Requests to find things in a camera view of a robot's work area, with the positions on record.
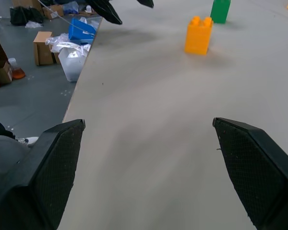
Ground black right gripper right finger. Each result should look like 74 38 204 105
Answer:
212 117 288 230

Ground yellow toy building block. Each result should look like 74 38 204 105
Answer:
184 15 214 56

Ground crumpled clear plastic wrap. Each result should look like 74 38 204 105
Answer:
45 33 92 54

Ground small open cardboard box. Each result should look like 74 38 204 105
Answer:
0 60 13 85

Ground white cable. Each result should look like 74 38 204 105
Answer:
37 0 96 36

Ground cardboard box with white label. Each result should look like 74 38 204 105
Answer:
42 4 64 20

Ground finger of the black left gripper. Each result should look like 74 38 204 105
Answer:
85 0 123 25
136 0 155 8

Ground brown cardboard box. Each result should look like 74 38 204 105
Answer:
33 31 56 66

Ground white translucent plastic container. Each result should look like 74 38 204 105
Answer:
58 46 90 82

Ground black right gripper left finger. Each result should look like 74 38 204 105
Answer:
0 119 86 230

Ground orange liquid plastic bottle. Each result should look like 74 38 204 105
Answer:
8 57 26 80

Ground black bag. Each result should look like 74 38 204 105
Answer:
10 6 44 26

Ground blue plastic bin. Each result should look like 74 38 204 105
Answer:
68 17 97 46

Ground green toy building block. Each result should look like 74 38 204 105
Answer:
210 0 232 24

